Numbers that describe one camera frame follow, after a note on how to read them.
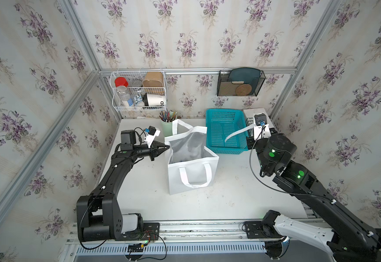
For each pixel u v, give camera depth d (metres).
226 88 0.96
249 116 1.11
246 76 0.93
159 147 0.73
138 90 0.93
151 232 0.73
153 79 0.88
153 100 0.93
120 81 0.92
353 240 0.37
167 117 1.03
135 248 0.71
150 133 0.68
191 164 0.68
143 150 0.70
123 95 0.87
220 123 1.18
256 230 0.72
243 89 0.96
